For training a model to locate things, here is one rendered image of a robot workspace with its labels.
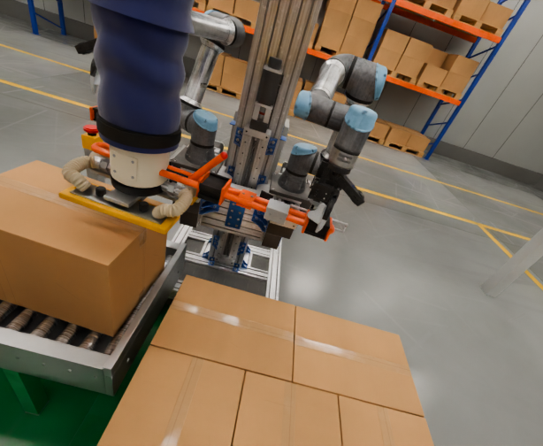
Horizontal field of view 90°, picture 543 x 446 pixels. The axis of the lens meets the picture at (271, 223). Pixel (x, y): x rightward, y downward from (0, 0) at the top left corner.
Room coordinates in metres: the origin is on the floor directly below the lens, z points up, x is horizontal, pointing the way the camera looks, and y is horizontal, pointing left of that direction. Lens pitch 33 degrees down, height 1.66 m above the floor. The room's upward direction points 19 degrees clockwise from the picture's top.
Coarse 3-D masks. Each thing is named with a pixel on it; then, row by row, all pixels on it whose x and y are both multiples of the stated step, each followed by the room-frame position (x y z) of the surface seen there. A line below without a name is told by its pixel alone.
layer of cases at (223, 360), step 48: (192, 288) 0.89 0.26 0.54; (192, 336) 0.65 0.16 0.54; (240, 336) 0.73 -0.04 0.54; (288, 336) 0.81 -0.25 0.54; (336, 336) 0.90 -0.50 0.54; (384, 336) 1.01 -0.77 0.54; (144, 384) 0.43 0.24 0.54; (192, 384) 0.48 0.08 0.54; (240, 384) 0.54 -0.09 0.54; (288, 384) 0.60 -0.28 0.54; (336, 384) 0.67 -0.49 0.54; (384, 384) 0.74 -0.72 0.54; (144, 432) 0.30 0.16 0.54; (192, 432) 0.34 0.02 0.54; (240, 432) 0.39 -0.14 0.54; (288, 432) 0.44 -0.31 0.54; (336, 432) 0.49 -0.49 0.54; (384, 432) 0.54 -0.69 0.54
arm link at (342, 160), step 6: (336, 150) 0.73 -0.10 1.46; (330, 156) 0.75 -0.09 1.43; (336, 156) 0.73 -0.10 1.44; (342, 156) 0.73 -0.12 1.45; (348, 156) 0.72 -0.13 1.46; (354, 156) 0.73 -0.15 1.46; (330, 162) 0.75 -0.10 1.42; (336, 162) 0.73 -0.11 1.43; (342, 162) 0.72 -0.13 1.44; (348, 162) 0.73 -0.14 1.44; (354, 162) 0.74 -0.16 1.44; (342, 168) 0.73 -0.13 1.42; (348, 168) 0.73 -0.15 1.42
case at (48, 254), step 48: (0, 192) 0.68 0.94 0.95; (48, 192) 0.76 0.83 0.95; (0, 240) 0.54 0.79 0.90; (48, 240) 0.56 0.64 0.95; (96, 240) 0.62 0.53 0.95; (144, 240) 0.75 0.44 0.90; (0, 288) 0.54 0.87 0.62; (48, 288) 0.54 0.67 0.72; (96, 288) 0.54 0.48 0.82; (144, 288) 0.76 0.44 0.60
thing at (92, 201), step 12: (60, 192) 0.61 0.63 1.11; (72, 192) 0.62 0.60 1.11; (84, 192) 0.64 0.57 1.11; (96, 192) 0.64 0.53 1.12; (108, 192) 0.68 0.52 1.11; (84, 204) 0.61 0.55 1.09; (96, 204) 0.61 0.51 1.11; (108, 204) 0.63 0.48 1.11; (144, 204) 0.65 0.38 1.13; (120, 216) 0.61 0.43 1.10; (132, 216) 0.62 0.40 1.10; (144, 216) 0.63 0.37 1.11; (156, 228) 0.61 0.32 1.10; (168, 228) 0.63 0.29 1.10
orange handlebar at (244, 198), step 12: (96, 144) 0.75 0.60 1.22; (108, 144) 0.77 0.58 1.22; (108, 156) 0.72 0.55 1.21; (168, 168) 0.76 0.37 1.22; (180, 180) 0.72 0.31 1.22; (192, 180) 0.74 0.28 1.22; (228, 192) 0.76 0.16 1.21; (240, 192) 0.77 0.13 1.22; (252, 192) 0.78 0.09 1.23; (240, 204) 0.73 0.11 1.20; (252, 204) 0.73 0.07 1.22; (264, 204) 0.76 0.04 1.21; (288, 216) 0.73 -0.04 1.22; (300, 216) 0.76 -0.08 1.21
